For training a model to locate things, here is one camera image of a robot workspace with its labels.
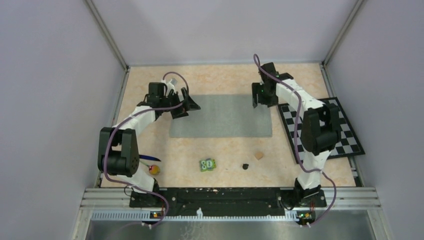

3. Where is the aluminium frame rail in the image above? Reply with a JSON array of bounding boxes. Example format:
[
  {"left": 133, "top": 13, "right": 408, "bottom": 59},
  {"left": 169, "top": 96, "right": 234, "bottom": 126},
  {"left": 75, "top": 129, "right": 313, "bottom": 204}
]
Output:
[{"left": 80, "top": 187, "right": 381, "bottom": 222}]

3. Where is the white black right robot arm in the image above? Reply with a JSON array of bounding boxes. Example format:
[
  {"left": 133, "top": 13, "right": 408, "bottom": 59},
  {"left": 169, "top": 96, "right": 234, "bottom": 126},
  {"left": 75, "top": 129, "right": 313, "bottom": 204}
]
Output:
[{"left": 251, "top": 55, "right": 341, "bottom": 206}]

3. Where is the green owl toy block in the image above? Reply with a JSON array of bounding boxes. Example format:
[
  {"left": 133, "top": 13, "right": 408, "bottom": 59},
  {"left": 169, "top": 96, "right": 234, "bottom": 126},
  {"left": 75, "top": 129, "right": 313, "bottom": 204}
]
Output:
[{"left": 199, "top": 158, "right": 217, "bottom": 172}]

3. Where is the black white checkerboard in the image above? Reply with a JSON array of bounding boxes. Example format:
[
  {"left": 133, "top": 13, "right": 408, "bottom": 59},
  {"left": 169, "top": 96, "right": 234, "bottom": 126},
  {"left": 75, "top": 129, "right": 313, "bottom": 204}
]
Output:
[{"left": 277, "top": 96, "right": 366, "bottom": 165}]

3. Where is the small tan wooden block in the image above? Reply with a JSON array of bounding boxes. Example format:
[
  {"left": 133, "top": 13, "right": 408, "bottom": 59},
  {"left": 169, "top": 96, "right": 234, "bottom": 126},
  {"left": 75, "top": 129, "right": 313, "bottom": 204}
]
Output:
[{"left": 254, "top": 151, "right": 264, "bottom": 160}]

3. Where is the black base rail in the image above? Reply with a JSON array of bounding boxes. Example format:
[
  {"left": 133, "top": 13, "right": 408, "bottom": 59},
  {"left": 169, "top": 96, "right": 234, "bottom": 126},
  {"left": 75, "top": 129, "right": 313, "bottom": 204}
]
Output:
[{"left": 126, "top": 187, "right": 327, "bottom": 217}]

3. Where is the grey-green cloth napkin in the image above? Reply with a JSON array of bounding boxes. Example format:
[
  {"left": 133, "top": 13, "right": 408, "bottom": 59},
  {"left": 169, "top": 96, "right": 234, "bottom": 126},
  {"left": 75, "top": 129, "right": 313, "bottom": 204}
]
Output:
[{"left": 169, "top": 94, "right": 273, "bottom": 138}]

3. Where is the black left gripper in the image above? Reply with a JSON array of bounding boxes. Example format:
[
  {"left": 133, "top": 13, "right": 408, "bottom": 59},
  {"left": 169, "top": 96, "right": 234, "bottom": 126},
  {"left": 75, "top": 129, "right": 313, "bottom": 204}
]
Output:
[{"left": 159, "top": 87, "right": 200, "bottom": 119}]

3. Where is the red yellow ball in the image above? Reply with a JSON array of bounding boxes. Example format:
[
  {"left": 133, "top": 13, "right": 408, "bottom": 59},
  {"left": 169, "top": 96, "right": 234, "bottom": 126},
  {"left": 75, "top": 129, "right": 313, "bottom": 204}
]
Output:
[{"left": 148, "top": 165, "right": 161, "bottom": 176}]

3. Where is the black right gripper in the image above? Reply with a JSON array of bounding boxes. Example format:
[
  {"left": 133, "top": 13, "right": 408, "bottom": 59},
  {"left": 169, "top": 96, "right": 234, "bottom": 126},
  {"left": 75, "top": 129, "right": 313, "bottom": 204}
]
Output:
[{"left": 252, "top": 82, "right": 278, "bottom": 109}]

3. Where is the blue pen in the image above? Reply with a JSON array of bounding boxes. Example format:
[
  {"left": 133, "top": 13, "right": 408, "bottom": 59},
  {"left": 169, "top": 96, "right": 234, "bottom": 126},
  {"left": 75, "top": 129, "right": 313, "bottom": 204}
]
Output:
[{"left": 139, "top": 154, "right": 161, "bottom": 162}]

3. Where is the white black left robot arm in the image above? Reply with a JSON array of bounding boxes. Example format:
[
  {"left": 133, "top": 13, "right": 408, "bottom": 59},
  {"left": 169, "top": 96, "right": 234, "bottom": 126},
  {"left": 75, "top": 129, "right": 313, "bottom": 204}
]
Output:
[{"left": 97, "top": 80, "right": 201, "bottom": 207}]

